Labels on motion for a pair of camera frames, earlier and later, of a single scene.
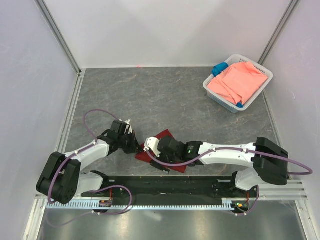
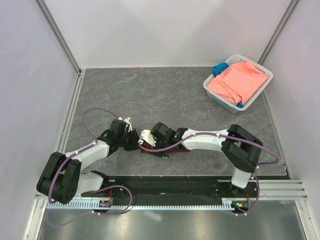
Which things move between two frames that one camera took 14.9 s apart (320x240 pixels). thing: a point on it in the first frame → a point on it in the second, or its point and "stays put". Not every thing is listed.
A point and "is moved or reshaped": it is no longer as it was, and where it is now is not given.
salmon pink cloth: (238, 82) stays put
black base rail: (164, 190) stays put
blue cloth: (218, 68) stays put
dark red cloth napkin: (144, 155) is moved or reshaped
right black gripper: (160, 166) → (159, 154)
